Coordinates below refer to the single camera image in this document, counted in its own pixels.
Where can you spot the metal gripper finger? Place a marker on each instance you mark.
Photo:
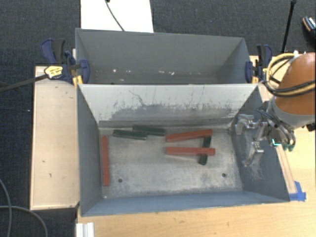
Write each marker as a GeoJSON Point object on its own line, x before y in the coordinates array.
{"type": "Point", "coordinates": [254, 154]}
{"type": "Point", "coordinates": [243, 125]}

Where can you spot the red-brown flat block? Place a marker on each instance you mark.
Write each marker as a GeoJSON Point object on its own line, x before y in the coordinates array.
{"type": "Point", "coordinates": [188, 135]}
{"type": "Point", "coordinates": [190, 151]}
{"type": "Point", "coordinates": [106, 160]}

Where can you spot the grey metal bin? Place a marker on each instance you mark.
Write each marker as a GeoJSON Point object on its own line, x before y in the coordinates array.
{"type": "Point", "coordinates": [158, 171]}

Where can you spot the pale wood board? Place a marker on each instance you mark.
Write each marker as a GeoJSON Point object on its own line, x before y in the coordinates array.
{"type": "Point", "coordinates": [54, 144]}

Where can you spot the black cylinder on white bracket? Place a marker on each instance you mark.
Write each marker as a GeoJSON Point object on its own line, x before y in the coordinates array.
{"type": "Point", "coordinates": [311, 127]}

